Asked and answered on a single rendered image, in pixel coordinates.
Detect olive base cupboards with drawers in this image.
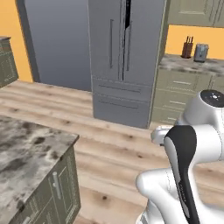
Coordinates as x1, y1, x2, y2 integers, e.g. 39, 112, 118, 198
150, 67, 224, 127

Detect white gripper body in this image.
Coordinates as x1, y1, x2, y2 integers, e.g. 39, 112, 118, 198
150, 125, 176, 147

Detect olive cupboard unit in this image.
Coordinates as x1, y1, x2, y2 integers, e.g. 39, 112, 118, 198
0, 36, 19, 89

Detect grey fridge drawer handle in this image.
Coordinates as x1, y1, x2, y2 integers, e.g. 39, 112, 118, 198
98, 99, 140, 110
98, 84, 143, 95

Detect grey fridge door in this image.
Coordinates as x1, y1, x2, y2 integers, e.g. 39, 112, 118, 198
87, 0, 125, 82
122, 0, 166, 88

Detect grey fridge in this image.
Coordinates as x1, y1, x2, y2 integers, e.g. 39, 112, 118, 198
16, 0, 168, 130

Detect grey left fridge door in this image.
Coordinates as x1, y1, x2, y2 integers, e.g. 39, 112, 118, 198
87, 0, 125, 82

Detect brown knife block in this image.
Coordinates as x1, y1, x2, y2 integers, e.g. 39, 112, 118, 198
180, 35, 194, 60

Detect shallow grey fridge drawer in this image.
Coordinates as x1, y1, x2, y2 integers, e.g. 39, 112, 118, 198
91, 76, 154, 103

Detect olive wall cupboards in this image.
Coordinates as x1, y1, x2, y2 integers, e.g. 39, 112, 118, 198
167, 0, 224, 29

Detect olive island cupboard door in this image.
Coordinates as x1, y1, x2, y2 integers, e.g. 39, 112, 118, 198
16, 144, 82, 224

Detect silver toaster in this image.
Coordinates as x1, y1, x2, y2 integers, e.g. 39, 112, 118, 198
192, 43, 210, 63

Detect long fridge door handle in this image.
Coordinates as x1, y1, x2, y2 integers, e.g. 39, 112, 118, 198
108, 18, 115, 70
126, 20, 133, 73

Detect grey right fridge door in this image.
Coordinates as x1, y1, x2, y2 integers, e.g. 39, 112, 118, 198
122, 0, 166, 88

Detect deep grey fridge drawer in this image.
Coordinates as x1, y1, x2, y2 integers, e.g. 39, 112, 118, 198
92, 93, 153, 130

